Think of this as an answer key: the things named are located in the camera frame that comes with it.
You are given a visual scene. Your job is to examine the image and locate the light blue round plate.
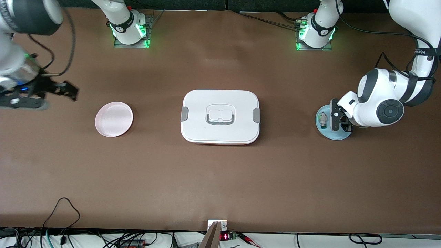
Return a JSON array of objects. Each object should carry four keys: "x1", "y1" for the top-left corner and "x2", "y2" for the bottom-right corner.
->
[{"x1": 316, "y1": 104, "x2": 352, "y2": 141}]

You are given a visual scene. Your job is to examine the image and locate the pink round plate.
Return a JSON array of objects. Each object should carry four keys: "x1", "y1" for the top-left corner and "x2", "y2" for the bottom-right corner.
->
[{"x1": 95, "y1": 101, "x2": 134, "y2": 138}]

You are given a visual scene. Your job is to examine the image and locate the aluminium profile bar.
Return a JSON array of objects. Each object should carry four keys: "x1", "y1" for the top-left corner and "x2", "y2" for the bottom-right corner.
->
[{"x1": 198, "y1": 220, "x2": 223, "y2": 248}]

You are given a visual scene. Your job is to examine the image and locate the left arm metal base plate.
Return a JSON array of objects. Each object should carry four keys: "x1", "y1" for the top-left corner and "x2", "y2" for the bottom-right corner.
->
[{"x1": 296, "y1": 15, "x2": 333, "y2": 51}]

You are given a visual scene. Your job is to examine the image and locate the black arm base cables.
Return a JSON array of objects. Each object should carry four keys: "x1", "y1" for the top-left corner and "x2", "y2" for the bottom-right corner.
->
[{"x1": 238, "y1": 10, "x2": 307, "y2": 30}]

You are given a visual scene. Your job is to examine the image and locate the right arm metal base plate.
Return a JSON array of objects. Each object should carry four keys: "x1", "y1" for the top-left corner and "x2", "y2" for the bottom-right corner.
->
[{"x1": 114, "y1": 14, "x2": 154, "y2": 49}]

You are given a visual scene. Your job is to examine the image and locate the thin black cable loop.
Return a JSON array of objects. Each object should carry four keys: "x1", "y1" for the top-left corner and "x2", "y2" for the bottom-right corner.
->
[{"x1": 43, "y1": 197, "x2": 81, "y2": 241}]

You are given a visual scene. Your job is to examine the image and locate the white lunch box grey handle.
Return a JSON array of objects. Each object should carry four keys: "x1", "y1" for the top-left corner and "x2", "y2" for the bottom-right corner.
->
[{"x1": 181, "y1": 90, "x2": 260, "y2": 145}]

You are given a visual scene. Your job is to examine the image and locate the white mounting bracket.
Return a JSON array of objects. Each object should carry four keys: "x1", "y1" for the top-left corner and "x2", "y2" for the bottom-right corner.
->
[{"x1": 208, "y1": 219, "x2": 228, "y2": 231}]

